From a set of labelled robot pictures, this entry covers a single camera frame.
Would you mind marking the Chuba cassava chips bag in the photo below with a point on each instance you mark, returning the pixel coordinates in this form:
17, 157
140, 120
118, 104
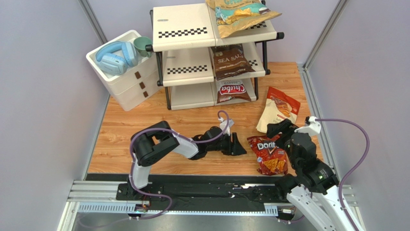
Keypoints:
230, 90

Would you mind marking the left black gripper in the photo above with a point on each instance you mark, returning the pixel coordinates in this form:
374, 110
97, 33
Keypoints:
235, 148

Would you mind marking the tan teal chips bag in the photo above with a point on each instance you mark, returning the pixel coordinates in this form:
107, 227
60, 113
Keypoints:
237, 15

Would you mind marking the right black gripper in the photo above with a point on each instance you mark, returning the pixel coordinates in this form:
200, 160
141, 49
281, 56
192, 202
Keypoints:
281, 128

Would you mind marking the green ceramic cup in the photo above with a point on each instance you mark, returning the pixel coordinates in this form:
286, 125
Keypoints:
140, 46

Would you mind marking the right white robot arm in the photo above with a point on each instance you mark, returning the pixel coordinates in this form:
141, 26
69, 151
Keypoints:
315, 190

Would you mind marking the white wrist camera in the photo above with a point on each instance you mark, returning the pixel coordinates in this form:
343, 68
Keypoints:
312, 126
225, 125

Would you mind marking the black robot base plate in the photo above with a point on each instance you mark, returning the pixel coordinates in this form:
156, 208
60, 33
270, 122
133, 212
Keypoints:
207, 193

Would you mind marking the cream three-tier shelf rack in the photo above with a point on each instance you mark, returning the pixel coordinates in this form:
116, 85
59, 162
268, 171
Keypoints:
183, 38

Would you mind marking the brown Kettle sea salt bag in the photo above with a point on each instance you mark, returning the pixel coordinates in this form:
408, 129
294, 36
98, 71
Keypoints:
230, 61

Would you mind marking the light blue headphones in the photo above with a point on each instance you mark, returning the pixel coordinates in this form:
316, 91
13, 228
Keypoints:
116, 57

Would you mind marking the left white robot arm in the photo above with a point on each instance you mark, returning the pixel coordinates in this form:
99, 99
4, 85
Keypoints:
150, 145

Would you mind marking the white stacked drawer unit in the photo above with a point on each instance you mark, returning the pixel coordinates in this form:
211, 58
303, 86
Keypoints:
134, 86

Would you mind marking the red Doritos bag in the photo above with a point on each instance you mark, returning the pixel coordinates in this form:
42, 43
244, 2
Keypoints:
272, 160

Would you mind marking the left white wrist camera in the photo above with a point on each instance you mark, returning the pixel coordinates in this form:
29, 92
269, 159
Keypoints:
225, 125

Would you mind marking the cream red cassava chips bag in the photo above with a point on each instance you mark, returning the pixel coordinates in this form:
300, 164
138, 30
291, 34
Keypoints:
278, 107

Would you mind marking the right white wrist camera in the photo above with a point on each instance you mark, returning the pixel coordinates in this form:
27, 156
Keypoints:
312, 126

